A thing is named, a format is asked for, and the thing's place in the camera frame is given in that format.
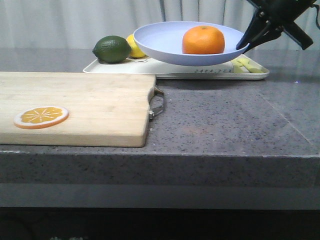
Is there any grey curtain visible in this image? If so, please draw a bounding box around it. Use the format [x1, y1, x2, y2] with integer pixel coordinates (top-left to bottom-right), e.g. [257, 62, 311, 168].
[0, 0, 320, 51]

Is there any light blue plate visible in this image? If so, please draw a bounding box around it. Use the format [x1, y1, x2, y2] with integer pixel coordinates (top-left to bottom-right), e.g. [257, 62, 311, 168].
[133, 21, 249, 66]

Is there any cream white tray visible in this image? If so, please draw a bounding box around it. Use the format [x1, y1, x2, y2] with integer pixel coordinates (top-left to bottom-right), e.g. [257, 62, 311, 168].
[83, 54, 270, 81]

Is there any orange slice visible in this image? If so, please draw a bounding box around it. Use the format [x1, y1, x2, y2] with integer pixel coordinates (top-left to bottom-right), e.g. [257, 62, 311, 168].
[13, 105, 69, 130]

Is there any wooden cutting board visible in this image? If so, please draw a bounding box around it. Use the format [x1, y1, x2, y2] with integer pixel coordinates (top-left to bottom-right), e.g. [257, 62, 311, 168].
[0, 72, 156, 147]

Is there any yellow printed tray decoration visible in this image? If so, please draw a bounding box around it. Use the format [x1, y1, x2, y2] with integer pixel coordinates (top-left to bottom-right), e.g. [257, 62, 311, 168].
[231, 58, 264, 74]

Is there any orange fruit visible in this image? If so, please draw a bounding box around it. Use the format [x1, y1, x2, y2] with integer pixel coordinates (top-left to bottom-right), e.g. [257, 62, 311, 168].
[181, 25, 225, 55]

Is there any metal cutting board handle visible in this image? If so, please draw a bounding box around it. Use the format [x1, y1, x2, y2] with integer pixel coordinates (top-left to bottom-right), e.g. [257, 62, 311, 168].
[148, 86, 166, 121]

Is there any yellow lemon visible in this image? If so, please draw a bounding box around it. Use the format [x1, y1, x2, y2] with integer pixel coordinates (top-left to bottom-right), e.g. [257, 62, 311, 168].
[126, 34, 146, 59]

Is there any green lime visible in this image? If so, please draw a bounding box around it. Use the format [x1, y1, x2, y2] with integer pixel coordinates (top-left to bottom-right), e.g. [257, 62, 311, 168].
[92, 35, 132, 64]

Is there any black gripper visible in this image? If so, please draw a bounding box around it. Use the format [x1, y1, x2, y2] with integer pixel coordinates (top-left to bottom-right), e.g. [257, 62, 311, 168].
[236, 0, 316, 52]

